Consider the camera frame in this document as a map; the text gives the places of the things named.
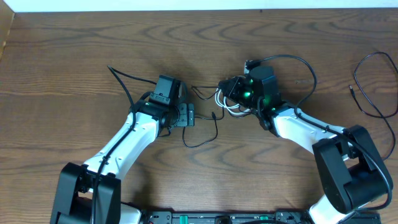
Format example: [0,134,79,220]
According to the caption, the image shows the white USB cable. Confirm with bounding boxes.
[214,88,251,118]

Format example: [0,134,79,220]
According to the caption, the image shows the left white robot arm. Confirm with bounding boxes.
[50,100,195,223]

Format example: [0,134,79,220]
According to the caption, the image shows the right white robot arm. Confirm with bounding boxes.
[218,76,393,223]

